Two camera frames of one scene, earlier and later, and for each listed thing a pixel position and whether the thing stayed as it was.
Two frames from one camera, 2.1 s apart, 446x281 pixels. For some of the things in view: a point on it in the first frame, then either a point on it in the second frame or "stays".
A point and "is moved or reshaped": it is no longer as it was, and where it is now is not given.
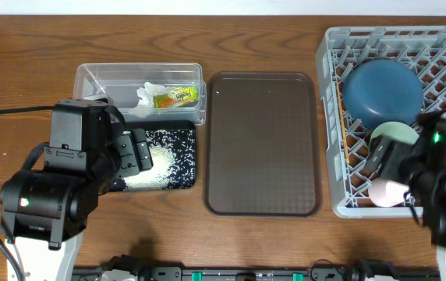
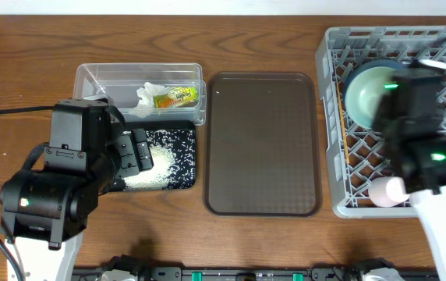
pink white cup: [384, 193] stays
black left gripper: [136, 152] stays
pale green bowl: [397, 131] is moved or reshaped
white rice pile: [173, 156] stays
